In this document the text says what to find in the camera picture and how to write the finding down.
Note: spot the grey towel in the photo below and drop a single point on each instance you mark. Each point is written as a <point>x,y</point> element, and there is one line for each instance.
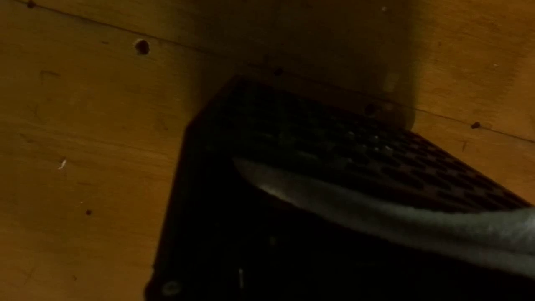
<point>423,222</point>

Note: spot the black perforated plastic box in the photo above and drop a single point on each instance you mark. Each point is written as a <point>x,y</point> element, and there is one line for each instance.
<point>311,134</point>

